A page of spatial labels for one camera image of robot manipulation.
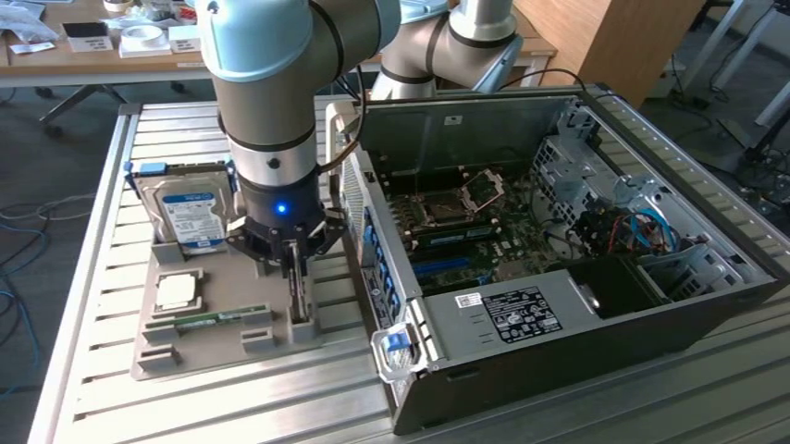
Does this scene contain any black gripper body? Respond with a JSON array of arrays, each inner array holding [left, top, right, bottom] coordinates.
[[239, 178, 327, 253]]

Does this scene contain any graphics card with metal bracket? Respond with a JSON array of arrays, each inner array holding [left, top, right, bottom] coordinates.
[[284, 244, 311, 326]]

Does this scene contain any hard disk in blue caddy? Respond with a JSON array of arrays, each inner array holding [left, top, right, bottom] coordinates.
[[123, 158, 241, 256]]

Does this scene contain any grey parts rack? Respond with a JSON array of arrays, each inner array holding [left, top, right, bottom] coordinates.
[[128, 184, 332, 383]]

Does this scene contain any silver CPU chip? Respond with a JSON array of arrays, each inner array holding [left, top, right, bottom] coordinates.
[[153, 275, 203, 312]]

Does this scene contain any green RAM stick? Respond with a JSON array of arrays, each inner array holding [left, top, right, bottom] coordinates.
[[409, 221, 501, 247], [172, 303, 271, 327]]

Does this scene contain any CPU socket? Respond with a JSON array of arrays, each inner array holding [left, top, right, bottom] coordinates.
[[419, 189, 477, 224]]

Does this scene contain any blue expansion slot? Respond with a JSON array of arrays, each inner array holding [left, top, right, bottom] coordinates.
[[411, 255, 473, 279]]

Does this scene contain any blue case latch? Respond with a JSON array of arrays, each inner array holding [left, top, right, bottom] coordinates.
[[381, 332, 412, 355]]

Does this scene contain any metal socket cover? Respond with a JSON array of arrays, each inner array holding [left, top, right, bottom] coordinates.
[[459, 169, 508, 215]]

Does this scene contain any green motherboard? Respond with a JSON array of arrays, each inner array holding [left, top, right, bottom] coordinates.
[[385, 161, 594, 297]]

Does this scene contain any grey power supply unit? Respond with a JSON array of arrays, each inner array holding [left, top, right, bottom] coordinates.
[[421, 270, 603, 362]]

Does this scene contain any plain white box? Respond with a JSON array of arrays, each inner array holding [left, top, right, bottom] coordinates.
[[167, 24, 203, 54]]

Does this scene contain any flat white box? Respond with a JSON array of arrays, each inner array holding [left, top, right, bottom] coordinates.
[[117, 39, 173, 59]]

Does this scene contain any wooden desk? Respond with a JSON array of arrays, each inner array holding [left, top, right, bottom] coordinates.
[[0, 0, 556, 101]]

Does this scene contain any large white tape roll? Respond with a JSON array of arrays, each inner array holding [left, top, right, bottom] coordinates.
[[120, 25, 172, 50]]

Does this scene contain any white box with black top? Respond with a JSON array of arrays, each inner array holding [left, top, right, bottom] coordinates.
[[60, 21, 116, 54]]

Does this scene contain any black open PC case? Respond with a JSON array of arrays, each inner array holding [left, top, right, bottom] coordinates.
[[324, 82, 790, 436]]

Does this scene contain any clear plastic bag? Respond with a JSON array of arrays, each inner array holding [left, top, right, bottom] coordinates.
[[0, 2, 60, 43]]

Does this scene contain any grey slotted disk bay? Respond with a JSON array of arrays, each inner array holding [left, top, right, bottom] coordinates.
[[634, 240, 748, 302]]

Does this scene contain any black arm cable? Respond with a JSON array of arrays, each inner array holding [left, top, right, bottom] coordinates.
[[312, 64, 369, 179]]

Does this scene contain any white floor cable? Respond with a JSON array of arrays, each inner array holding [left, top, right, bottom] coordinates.
[[0, 192, 94, 224]]

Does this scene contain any blue floor cable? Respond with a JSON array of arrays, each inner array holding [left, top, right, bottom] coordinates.
[[0, 230, 49, 395]]

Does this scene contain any red wire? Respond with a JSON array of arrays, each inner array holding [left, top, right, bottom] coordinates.
[[607, 216, 675, 254]]

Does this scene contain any thin black cable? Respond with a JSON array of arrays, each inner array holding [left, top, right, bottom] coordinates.
[[489, 68, 622, 101]]

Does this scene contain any blue wire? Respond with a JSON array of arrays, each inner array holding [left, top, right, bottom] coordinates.
[[627, 207, 682, 254]]

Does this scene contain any white desk frame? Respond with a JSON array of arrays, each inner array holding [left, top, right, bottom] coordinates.
[[675, 0, 790, 127]]

